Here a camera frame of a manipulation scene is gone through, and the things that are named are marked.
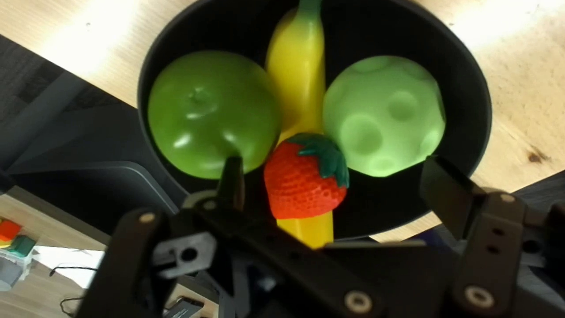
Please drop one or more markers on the black office chair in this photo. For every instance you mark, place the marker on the black office chair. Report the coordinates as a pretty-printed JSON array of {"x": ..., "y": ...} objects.
[{"x": 79, "y": 145}]

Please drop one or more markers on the container of colourful blocks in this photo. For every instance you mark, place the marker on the container of colourful blocks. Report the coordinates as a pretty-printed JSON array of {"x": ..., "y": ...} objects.
[{"x": 13, "y": 251}]

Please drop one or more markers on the light green dimpled ball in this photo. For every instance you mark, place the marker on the light green dimpled ball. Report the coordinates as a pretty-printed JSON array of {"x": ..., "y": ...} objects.
[{"x": 384, "y": 115}]

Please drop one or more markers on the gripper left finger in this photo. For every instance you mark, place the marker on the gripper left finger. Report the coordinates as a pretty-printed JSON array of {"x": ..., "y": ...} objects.
[{"x": 265, "y": 247}]

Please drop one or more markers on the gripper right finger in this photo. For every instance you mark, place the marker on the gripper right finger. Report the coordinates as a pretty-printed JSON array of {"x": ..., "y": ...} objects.
[{"x": 485, "y": 247}]

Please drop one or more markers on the black bowl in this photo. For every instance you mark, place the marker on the black bowl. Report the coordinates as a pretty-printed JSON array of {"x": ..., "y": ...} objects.
[{"x": 463, "y": 88}]

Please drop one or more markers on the yellow banana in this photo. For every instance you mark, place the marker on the yellow banana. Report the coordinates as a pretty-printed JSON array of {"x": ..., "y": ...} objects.
[{"x": 296, "y": 75}]

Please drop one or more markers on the green apple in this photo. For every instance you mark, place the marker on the green apple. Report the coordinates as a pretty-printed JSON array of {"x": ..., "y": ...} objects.
[{"x": 212, "y": 112}]

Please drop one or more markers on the red strawberry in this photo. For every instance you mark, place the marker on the red strawberry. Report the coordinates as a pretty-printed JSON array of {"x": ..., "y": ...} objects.
[{"x": 300, "y": 181}]

